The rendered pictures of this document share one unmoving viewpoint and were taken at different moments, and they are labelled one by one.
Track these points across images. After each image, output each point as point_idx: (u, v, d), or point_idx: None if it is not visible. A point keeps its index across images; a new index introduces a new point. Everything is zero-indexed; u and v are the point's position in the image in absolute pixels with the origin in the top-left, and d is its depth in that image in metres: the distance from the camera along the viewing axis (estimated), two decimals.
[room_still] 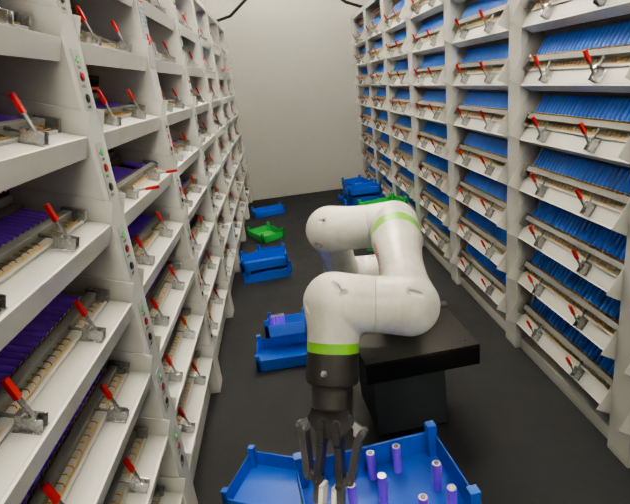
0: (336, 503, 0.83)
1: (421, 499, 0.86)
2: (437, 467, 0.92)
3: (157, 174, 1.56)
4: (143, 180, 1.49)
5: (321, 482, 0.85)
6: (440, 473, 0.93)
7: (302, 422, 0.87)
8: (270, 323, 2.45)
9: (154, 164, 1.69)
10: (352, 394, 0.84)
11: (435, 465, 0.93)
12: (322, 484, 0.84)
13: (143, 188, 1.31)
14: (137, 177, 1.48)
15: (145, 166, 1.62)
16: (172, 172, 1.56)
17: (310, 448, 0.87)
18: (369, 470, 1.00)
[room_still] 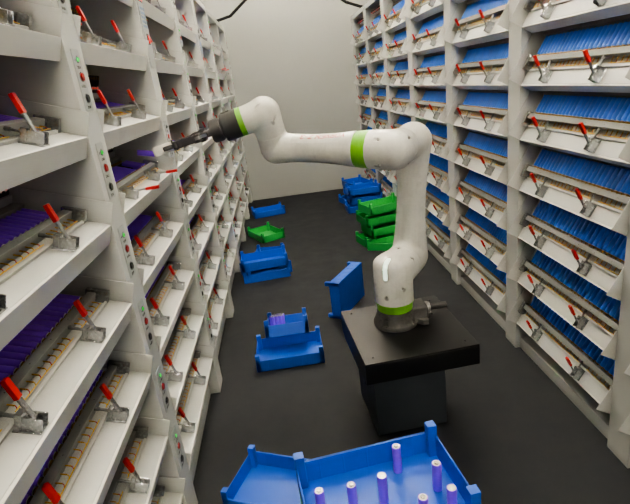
0: None
1: (421, 499, 0.86)
2: (437, 467, 0.92)
3: (157, 174, 1.56)
4: (143, 180, 1.49)
5: (173, 146, 1.59)
6: (440, 473, 0.93)
7: (200, 138, 1.56)
8: (270, 323, 2.45)
9: (154, 164, 1.69)
10: None
11: (435, 465, 0.93)
12: (174, 148, 1.60)
13: (143, 188, 1.31)
14: (137, 177, 1.48)
15: (145, 166, 1.62)
16: (172, 172, 1.56)
17: (186, 139, 1.57)
18: (140, 152, 1.60)
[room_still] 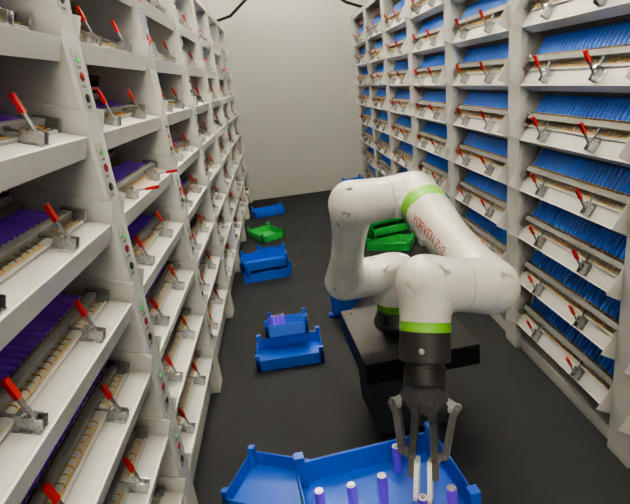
0: (432, 477, 0.86)
1: (421, 499, 0.86)
2: None
3: (157, 174, 1.56)
4: (143, 180, 1.49)
5: (415, 457, 0.88)
6: None
7: (395, 399, 0.89)
8: (270, 323, 2.45)
9: (154, 164, 1.69)
10: (446, 372, 0.87)
11: None
12: (417, 459, 0.87)
13: (143, 188, 1.31)
14: (137, 177, 1.48)
15: (145, 166, 1.62)
16: (172, 172, 1.56)
17: (402, 425, 0.90)
18: None
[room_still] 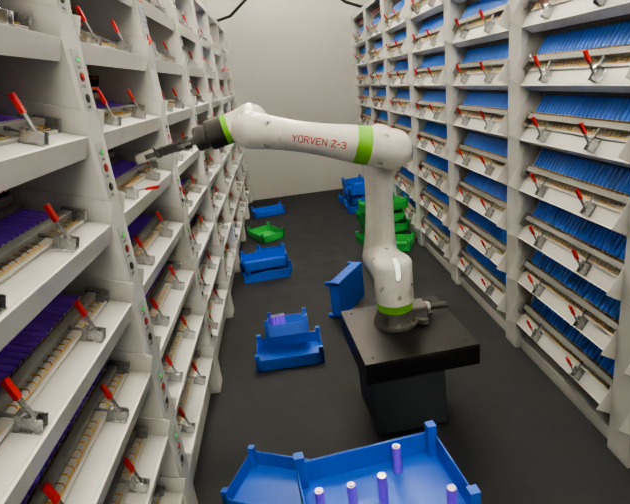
0: (146, 153, 1.53)
1: None
2: None
3: (153, 171, 1.56)
4: (137, 179, 1.49)
5: None
6: None
7: None
8: (270, 323, 2.45)
9: (147, 163, 1.69)
10: (201, 138, 1.50)
11: None
12: None
13: (143, 188, 1.31)
14: (131, 176, 1.48)
15: (138, 165, 1.61)
16: None
17: None
18: None
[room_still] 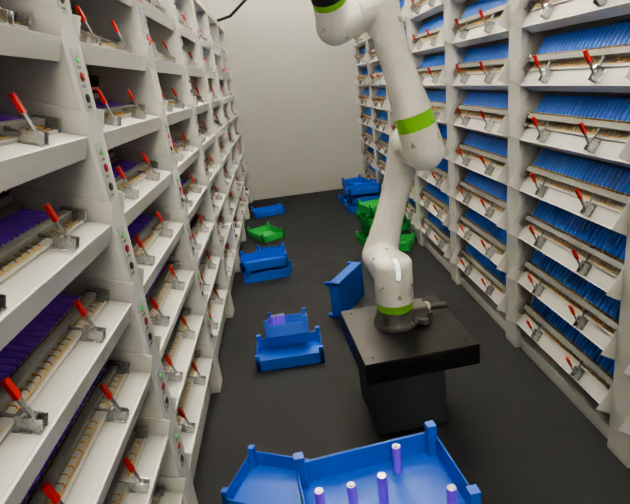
0: None
1: None
2: None
3: (153, 171, 1.56)
4: (136, 179, 1.49)
5: None
6: None
7: None
8: (270, 323, 2.45)
9: (148, 163, 1.69)
10: None
11: None
12: None
13: (125, 180, 1.30)
14: (130, 176, 1.48)
15: (139, 165, 1.61)
16: (145, 157, 1.54)
17: None
18: None
